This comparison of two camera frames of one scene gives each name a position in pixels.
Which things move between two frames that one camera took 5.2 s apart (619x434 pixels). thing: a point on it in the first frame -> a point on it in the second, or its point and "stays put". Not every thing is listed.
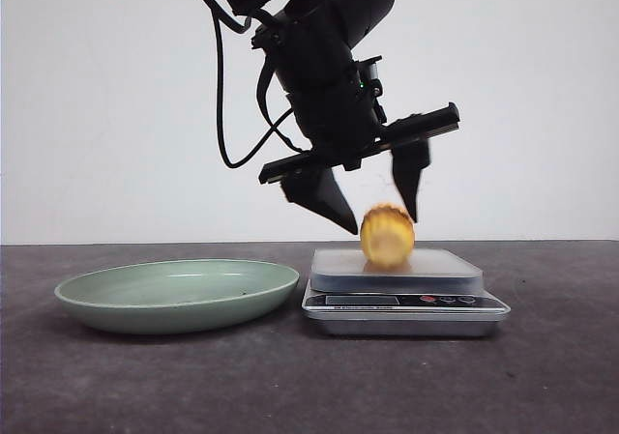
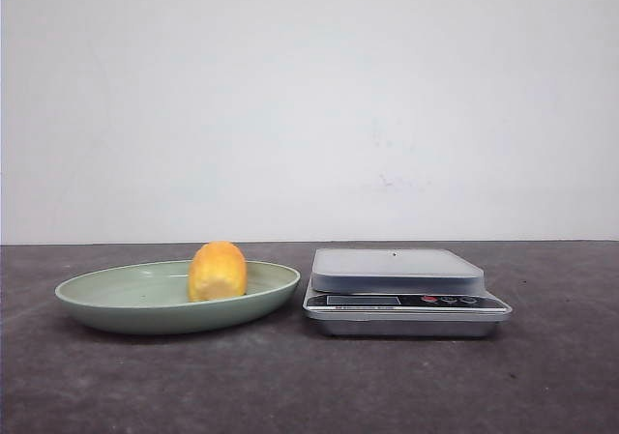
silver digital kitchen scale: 439,295 stays put
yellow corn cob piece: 387,236 -> 217,271
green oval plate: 176,297 stays put
